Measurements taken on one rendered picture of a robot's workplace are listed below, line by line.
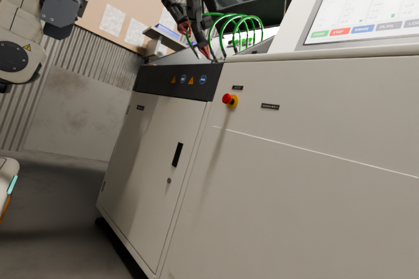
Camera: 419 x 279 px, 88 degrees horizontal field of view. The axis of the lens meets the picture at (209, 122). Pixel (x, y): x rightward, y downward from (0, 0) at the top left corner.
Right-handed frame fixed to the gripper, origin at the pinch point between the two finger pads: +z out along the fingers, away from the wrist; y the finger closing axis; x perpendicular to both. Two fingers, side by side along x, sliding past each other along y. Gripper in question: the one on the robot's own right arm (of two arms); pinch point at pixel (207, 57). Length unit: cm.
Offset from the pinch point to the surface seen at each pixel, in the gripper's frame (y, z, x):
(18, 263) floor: -116, 38, -10
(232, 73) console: -20.1, 5.6, -44.9
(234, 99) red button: -27, 13, -50
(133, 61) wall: 4, -22, 177
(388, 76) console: -13, 14, -89
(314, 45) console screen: 16, 9, -54
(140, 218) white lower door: -73, 49, -18
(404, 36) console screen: 21, 14, -81
